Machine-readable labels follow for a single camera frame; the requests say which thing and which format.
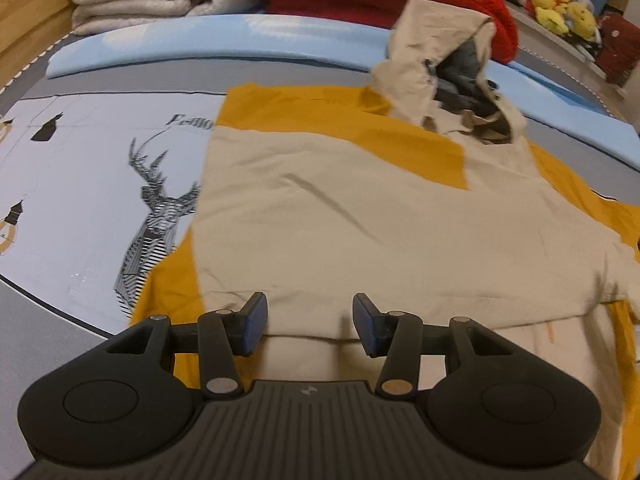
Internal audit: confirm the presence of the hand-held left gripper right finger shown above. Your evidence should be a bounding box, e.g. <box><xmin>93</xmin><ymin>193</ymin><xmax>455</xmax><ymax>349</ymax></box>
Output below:
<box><xmin>352</xmin><ymin>292</ymin><xmax>501</xmax><ymax>399</ymax></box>

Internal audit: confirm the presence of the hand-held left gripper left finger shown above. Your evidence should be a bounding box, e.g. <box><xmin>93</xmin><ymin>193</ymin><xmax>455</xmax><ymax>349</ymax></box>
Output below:
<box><xmin>107</xmin><ymin>292</ymin><xmax>269</xmax><ymax>397</ymax></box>

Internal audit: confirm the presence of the beige and yellow hoodie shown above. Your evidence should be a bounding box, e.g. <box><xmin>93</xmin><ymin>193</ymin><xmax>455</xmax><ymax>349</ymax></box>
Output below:
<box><xmin>131</xmin><ymin>0</ymin><xmax>640</xmax><ymax>480</ymax></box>

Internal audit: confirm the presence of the grey printed bed sheet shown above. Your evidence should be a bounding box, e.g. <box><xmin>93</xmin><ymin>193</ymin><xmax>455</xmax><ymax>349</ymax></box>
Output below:
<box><xmin>0</xmin><ymin>35</ymin><xmax>640</xmax><ymax>356</ymax></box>

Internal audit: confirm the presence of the light blue folded sheet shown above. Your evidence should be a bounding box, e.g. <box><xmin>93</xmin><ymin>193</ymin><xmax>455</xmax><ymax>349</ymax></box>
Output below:
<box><xmin>47</xmin><ymin>12</ymin><xmax>640</xmax><ymax>138</ymax></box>

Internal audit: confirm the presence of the dark red cushion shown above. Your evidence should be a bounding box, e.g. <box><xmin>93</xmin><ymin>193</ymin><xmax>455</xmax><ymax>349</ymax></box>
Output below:
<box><xmin>596</xmin><ymin>13</ymin><xmax>640</xmax><ymax>87</ymax></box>

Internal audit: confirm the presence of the wooden bed frame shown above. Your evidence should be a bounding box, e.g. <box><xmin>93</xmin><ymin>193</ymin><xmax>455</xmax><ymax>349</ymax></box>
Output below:
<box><xmin>0</xmin><ymin>0</ymin><xmax>78</xmax><ymax>92</ymax></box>

